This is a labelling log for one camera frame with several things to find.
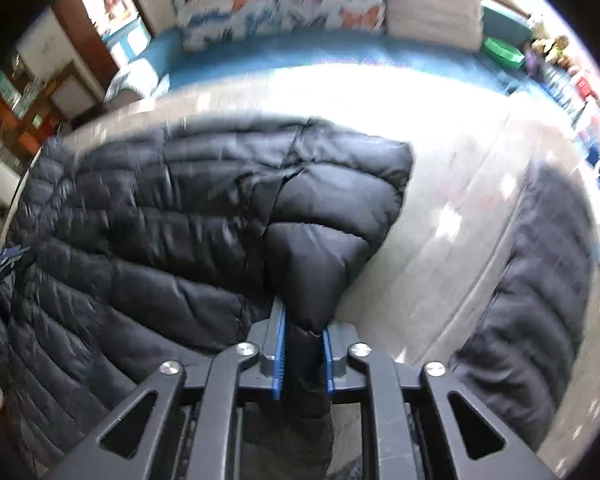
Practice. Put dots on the grey star quilted mattress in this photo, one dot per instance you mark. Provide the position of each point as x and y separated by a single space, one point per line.
422 294

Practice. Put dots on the green plastic basin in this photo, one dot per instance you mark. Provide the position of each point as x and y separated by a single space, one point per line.
503 53

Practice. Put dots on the yellow green plush doll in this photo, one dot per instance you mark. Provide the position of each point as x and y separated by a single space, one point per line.
556 53

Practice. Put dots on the wooden display cabinet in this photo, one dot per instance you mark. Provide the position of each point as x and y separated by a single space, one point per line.
34 109

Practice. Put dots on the blue painted cabinet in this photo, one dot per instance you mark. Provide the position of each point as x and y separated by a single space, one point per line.
127 42

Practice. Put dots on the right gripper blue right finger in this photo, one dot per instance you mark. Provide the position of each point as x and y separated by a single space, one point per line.
341 377

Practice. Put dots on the black puffer down coat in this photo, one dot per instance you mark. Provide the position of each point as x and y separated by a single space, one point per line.
169 245

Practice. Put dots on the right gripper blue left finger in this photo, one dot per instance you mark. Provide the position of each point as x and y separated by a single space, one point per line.
267 375

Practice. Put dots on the plain white pillow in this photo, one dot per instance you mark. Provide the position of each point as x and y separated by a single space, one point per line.
451 23

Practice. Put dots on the left butterfly print pillow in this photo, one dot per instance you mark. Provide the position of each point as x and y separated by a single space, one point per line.
203 23

